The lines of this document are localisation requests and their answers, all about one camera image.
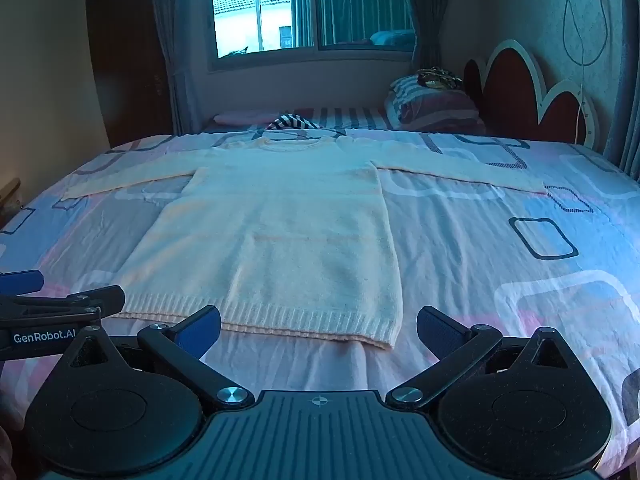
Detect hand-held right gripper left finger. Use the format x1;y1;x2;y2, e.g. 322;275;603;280
66;305;256;409

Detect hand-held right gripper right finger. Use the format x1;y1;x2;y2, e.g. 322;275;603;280
386;305;577;409

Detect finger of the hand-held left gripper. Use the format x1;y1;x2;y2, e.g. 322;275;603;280
0;269;45;297
0;285;126;320

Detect cream knit sweater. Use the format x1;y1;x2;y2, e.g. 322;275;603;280
64;136;548;352

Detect striped clothes pile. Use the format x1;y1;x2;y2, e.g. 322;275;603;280
264;114;322;132

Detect patterned pink white blanket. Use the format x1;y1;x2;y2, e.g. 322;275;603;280
0;127;640;480

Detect pink cushion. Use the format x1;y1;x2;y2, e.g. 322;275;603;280
214;109;282;125

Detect striped pillow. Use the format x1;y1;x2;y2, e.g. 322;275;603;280
384;74;487;136

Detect striped bed sheet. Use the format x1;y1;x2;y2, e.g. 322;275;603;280
200;104;488;137

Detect brown wooden wardrobe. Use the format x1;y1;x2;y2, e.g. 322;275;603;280
85;0;174;149

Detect red scalloped headboard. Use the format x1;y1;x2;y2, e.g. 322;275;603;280
462;39;601;151

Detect gold patterned item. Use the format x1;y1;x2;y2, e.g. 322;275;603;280
415;66;464;92

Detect grey curtain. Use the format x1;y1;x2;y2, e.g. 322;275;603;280
149;0;213;137
404;0;452;72

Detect teal cushion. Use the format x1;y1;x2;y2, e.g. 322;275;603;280
370;30;417;47

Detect window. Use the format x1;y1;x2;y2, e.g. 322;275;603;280
207;0;418;61

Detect striped sheer curtain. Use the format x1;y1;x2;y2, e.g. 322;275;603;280
292;0;417;47

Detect white cable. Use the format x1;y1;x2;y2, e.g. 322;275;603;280
574;62;587;147

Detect dark hanging cable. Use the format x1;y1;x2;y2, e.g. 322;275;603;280
563;0;612;67

